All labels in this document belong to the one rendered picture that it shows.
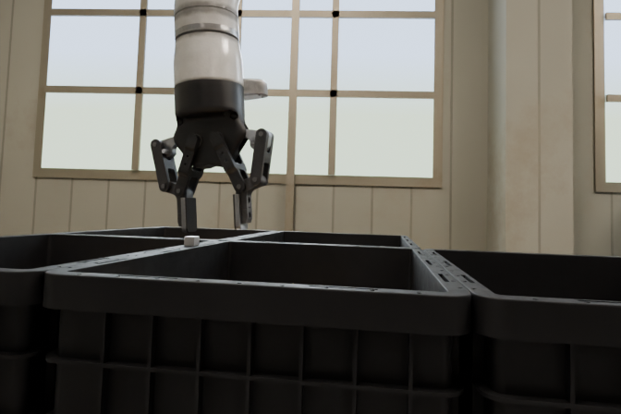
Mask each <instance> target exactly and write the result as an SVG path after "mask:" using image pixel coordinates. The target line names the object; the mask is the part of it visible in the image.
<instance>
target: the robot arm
mask: <svg viewBox="0 0 621 414"><path fill-rule="evenodd" d="M239 1H240V0H175V3H174V21H175V52H174V92H175V115H176V119H177V129H176V132H175V134H174V137H172V138H169V139H165V140H157V139H155V140H152V141H151V149H152V158H153V162H154V167H155V171H156V175H157V180H158V185H159V189H160V190H161V191H163V192H167V193H170V194H173V195H175V196H176V198H177V222H178V225H179V226H182V231H183V232H184V233H186V232H196V231H197V205H196V198H193V195H194V193H195V190H196V187H197V185H198V182H199V179H200V178H201V177H202V175H203V172H204V169H211V168H213V167H216V166H219V167H223V168H224V170H225V172H226V173H227V174H228V176H229V178H230V181H231V183H232V185H233V188H234V190H235V191H236V194H233V206H234V227H235V229H236V230H243V229H247V228H248V223H251V220H252V205H251V194H252V192H253V190H255V189H258V188H260V187H263V186H266V185H267V183H268V179H269V173H270V165H271V159H272V151H273V145H274V134H273V133H272V132H270V131H268V130H266V129H264V128H259V129H258V130H254V129H249V128H248V127H247V125H246V122H245V101H248V100H256V99H261V98H266V97H268V88H267V83H266V82H265V81H264V80H262V79H243V63H242V56H241V52H240V45H239V26H238V12H237V11H238V5H239ZM248 140H250V147H251V148H252V149H253V156H252V163H251V170H250V177H249V176H248V174H247V168H246V166H245V164H244V162H243V160H242V157H241V155H240V152H241V151H242V149H243V147H244V146H245V144H246V142H247V141H248ZM177 147H178V149H179V150H180V151H181V152H182V153H183V156H182V159H181V162H180V165H179V168H178V171H177V168H176V163H175V158H174V157H175V156H176V155H177ZM177 172H178V175H177Z"/></svg>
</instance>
